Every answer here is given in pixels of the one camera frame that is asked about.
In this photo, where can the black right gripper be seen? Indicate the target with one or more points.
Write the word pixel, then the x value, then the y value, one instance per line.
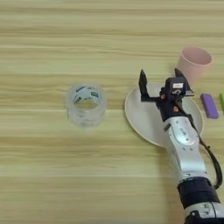
pixel 170 108

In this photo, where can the purple eraser block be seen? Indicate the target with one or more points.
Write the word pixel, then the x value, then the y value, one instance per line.
pixel 209 106

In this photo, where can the green eraser block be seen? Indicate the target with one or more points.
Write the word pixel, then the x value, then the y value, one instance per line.
pixel 222 102

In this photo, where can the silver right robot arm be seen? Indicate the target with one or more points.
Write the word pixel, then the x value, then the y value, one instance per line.
pixel 189 157

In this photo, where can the pink plastic cup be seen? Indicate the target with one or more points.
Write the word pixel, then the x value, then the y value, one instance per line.
pixel 194 65

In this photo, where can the white round plate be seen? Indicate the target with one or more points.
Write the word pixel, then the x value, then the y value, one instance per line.
pixel 143 119

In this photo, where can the clear packing tape roll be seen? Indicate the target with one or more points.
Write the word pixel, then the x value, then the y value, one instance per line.
pixel 71 113

